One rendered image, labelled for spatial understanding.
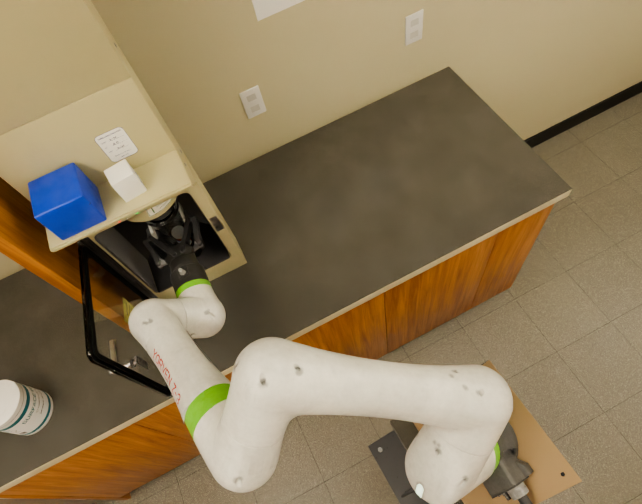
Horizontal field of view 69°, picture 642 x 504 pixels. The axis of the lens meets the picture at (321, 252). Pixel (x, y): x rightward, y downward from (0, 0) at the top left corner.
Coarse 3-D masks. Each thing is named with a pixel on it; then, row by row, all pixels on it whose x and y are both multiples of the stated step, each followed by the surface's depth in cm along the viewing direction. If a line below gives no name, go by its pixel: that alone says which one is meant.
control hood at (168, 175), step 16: (160, 160) 103; (176, 160) 102; (144, 176) 102; (160, 176) 101; (176, 176) 100; (192, 176) 110; (112, 192) 101; (144, 192) 99; (160, 192) 99; (176, 192) 99; (112, 208) 99; (128, 208) 98; (144, 208) 98; (112, 224) 98; (48, 240) 97; (64, 240) 96
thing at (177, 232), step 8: (176, 200) 131; (176, 208) 130; (168, 216) 129; (176, 216) 132; (152, 224) 129; (168, 224) 131; (176, 224) 133; (184, 224) 137; (160, 232) 134; (168, 232) 134; (176, 232) 135; (192, 232) 142; (168, 240) 138; (176, 240) 138; (192, 240) 143
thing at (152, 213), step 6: (174, 198) 122; (162, 204) 119; (168, 204) 121; (150, 210) 119; (156, 210) 119; (162, 210) 120; (138, 216) 119; (144, 216) 119; (150, 216) 119; (156, 216) 120
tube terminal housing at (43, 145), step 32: (128, 64) 93; (96, 96) 87; (128, 96) 90; (32, 128) 86; (64, 128) 89; (96, 128) 92; (128, 128) 95; (160, 128) 98; (0, 160) 88; (32, 160) 91; (64, 160) 94; (96, 160) 97; (128, 160) 101; (192, 192) 117; (224, 224) 137
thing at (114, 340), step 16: (80, 256) 109; (80, 272) 107; (96, 272) 113; (96, 288) 110; (112, 288) 119; (128, 288) 129; (96, 304) 107; (112, 304) 115; (128, 304) 125; (96, 320) 104; (112, 320) 112; (128, 320) 121; (96, 336) 102; (112, 336) 109; (128, 336) 118; (112, 352) 106; (128, 352) 114; (144, 352) 124; (144, 368) 120
